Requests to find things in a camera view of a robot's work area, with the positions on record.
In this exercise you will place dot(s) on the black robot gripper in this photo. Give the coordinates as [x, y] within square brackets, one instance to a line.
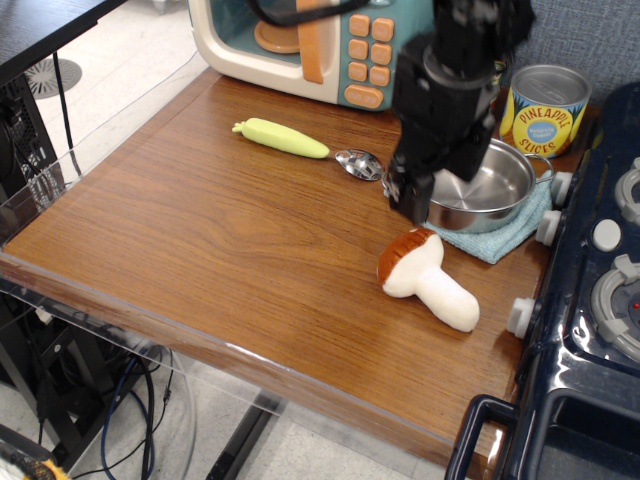
[442, 100]

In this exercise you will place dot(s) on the small steel pot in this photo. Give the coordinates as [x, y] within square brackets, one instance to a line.
[505, 179]

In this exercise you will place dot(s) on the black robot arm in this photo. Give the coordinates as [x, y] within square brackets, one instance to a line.
[495, 26]

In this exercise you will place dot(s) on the orange microwave turntable plate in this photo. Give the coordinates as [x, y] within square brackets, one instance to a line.
[276, 39]

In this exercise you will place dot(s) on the light blue folded cloth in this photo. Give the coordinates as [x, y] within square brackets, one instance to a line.
[492, 246]

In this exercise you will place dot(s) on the plush brown white mushroom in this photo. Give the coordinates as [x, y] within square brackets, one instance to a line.
[411, 265]

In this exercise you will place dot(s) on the tomato sauce can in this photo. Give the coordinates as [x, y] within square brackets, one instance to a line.
[501, 67]

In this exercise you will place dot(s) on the pineapple slices can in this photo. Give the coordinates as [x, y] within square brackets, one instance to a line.
[544, 109]

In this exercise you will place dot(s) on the teal cream toy microwave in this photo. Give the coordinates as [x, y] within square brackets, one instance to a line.
[347, 60]

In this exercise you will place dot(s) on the navy blue toy stove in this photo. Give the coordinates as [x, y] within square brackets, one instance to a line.
[576, 414]

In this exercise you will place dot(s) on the black side desk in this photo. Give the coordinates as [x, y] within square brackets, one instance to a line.
[31, 31]

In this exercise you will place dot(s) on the spoon with green carrot handle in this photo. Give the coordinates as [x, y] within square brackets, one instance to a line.
[356, 162]

